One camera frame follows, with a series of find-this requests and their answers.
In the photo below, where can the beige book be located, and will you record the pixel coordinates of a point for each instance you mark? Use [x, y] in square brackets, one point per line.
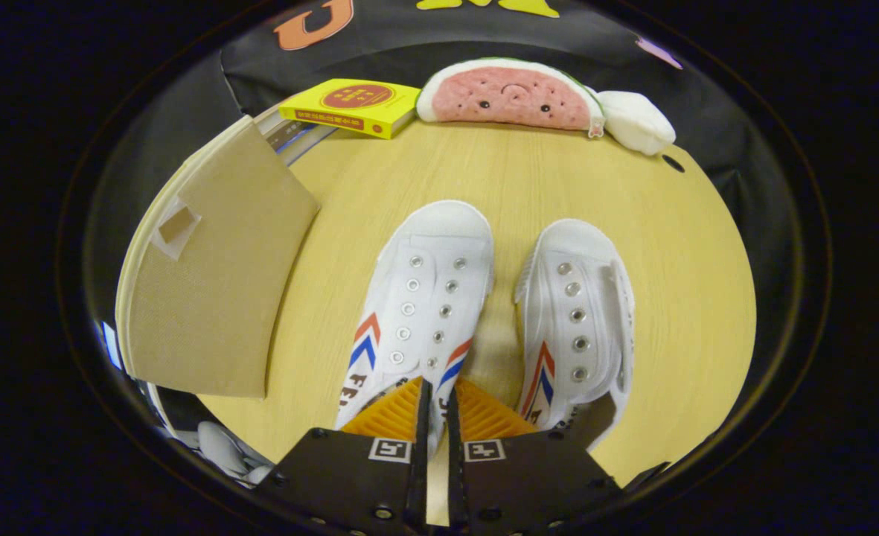
[294, 134]

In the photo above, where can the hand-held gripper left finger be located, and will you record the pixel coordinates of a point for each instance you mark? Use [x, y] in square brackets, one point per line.
[350, 476]

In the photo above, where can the white plush toy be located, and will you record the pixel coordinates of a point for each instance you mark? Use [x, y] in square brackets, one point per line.
[636, 123]

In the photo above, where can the white canvas shoe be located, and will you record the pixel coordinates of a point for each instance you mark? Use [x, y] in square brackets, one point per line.
[580, 298]
[424, 283]

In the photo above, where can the watermelon slice plush toy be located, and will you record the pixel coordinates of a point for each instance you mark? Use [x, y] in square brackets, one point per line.
[513, 97]

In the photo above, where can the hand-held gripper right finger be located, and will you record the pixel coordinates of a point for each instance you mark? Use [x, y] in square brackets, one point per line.
[528, 476]

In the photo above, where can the yellow book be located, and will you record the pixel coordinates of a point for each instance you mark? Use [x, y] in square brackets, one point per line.
[350, 112]

